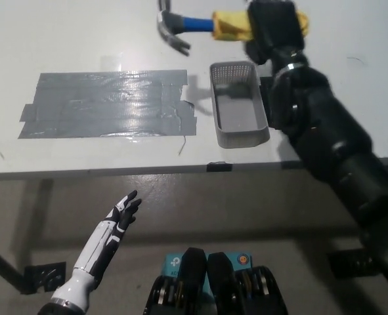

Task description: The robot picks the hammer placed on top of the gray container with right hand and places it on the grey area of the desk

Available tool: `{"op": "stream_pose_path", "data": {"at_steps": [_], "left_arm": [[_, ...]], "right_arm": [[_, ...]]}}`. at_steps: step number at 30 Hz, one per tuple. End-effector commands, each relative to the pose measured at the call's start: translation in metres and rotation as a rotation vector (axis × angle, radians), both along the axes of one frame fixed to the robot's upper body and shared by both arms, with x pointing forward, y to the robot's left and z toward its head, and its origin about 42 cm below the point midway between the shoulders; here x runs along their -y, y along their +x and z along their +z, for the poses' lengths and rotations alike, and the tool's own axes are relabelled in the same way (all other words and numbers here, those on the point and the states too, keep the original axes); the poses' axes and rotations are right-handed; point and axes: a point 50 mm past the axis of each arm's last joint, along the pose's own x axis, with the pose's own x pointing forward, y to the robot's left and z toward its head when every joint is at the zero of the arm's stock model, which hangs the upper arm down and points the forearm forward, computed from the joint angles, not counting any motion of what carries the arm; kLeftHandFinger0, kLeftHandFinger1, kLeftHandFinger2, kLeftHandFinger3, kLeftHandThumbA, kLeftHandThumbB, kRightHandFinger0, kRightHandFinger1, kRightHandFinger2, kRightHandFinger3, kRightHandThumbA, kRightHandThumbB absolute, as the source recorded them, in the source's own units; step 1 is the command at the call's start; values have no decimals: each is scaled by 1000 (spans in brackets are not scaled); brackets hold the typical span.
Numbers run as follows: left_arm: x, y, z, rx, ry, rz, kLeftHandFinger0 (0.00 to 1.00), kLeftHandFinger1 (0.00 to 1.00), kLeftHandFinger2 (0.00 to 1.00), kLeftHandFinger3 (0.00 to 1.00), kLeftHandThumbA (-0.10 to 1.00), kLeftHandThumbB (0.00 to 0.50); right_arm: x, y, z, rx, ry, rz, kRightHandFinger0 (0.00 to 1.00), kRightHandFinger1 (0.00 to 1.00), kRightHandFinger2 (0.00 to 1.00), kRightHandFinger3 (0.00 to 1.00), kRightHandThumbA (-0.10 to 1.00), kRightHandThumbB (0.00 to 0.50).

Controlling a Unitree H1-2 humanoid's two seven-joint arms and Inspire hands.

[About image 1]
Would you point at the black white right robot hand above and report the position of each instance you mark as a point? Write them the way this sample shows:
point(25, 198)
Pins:
point(275, 23)

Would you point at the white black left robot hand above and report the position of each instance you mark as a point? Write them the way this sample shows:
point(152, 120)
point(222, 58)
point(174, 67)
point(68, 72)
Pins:
point(92, 252)

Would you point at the hammer blue neck yellow grip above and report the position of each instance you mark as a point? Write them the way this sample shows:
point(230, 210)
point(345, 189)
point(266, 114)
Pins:
point(197, 24)

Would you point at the gray perforated plastic container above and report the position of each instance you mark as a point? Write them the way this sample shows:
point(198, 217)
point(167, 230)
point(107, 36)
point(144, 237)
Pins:
point(238, 108)

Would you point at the black metal table leg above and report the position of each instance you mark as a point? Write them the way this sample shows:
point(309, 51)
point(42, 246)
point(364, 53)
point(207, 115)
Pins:
point(1, 264)

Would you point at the small black tape strip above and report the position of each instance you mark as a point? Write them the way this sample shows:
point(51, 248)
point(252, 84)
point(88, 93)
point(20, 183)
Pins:
point(219, 166)

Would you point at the gray duct tape patch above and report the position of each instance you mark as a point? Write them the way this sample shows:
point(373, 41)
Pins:
point(105, 108)

